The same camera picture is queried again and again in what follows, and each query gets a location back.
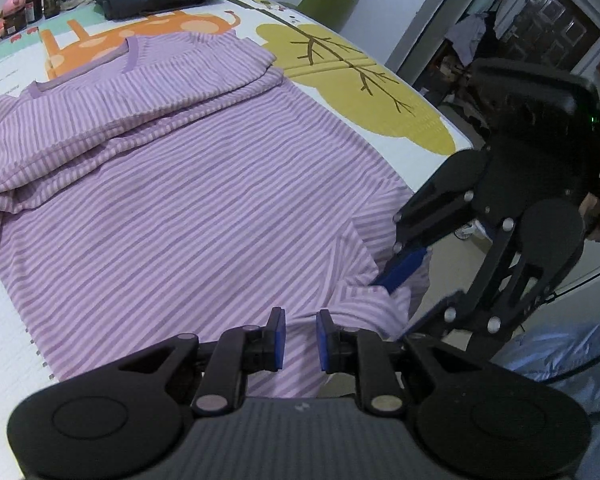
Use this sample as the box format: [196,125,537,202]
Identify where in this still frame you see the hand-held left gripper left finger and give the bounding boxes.
[117,306,287,417]

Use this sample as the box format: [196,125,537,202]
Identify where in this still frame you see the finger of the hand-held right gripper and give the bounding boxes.
[400,215,581,356]
[374,150,491,295]

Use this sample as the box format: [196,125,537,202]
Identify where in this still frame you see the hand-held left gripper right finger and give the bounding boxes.
[316,308,486,417]

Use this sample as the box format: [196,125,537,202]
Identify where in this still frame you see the purple striped t-shirt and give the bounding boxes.
[0,30,433,401]

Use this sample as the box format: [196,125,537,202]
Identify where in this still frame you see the hanging clothes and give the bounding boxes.
[445,10,496,66]

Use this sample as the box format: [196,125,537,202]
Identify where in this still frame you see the person's right hand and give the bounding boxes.
[577,187,600,246]

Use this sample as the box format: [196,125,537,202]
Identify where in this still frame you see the person's light blue clothing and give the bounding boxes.
[490,310,600,416]

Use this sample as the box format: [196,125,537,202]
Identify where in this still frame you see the panelled glass door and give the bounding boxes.
[505,0,600,73]

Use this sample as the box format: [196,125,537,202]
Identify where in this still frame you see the cartoon giraffe play mat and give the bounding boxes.
[0,0,473,386]

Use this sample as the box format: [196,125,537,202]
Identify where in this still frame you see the dark glass jar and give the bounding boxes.
[2,12,28,38]

